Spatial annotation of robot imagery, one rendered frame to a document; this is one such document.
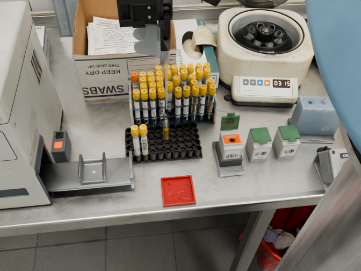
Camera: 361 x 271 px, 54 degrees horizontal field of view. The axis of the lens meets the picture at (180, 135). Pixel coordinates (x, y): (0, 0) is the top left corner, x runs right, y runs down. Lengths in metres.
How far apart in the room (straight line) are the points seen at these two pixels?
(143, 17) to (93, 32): 0.51
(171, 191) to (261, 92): 0.35
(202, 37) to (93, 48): 0.29
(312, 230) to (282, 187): 0.65
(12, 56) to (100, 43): 0.42
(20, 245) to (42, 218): 1.01
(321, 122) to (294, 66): 0.16
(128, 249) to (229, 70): 1.00
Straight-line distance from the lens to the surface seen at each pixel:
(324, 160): 0.82
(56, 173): 0.78
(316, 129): 0.90
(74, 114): 0.93
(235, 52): 0.92
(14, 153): 0.65
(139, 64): 0.87
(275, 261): 1.24
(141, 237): 1.68
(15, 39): 0.68
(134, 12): 0.57
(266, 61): 0.92
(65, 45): 1.15
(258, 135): 0.79
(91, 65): 0.88
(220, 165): 0.79
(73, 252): 1.70
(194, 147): 0.81
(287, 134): 0.81
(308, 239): 0.17
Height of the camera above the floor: 1.54
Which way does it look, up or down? 51 degrees down
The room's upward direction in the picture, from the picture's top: 2 degrees clockwise
